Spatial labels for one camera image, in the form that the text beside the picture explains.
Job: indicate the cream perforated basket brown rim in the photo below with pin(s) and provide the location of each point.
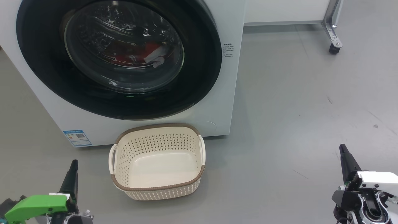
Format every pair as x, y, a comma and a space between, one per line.
158, 168

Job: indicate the red basketball jersey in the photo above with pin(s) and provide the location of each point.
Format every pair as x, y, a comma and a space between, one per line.
130, 51

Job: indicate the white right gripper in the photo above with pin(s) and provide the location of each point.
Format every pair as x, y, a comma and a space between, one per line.
377, 182

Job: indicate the small black text sticker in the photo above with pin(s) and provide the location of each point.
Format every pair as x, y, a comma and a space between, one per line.
228, 50

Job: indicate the white front-load washing machine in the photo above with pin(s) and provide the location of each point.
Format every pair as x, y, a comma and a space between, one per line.
37, 93

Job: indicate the washing machine door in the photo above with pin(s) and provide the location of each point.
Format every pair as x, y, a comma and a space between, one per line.
199, 62

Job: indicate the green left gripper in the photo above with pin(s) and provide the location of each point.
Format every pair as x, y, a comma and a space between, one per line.
37, 203

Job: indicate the blue energy label sticker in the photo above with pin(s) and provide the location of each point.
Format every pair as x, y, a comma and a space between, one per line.
77, 138

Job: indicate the round drain filter cover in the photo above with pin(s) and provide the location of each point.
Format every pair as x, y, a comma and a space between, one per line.
206, 127

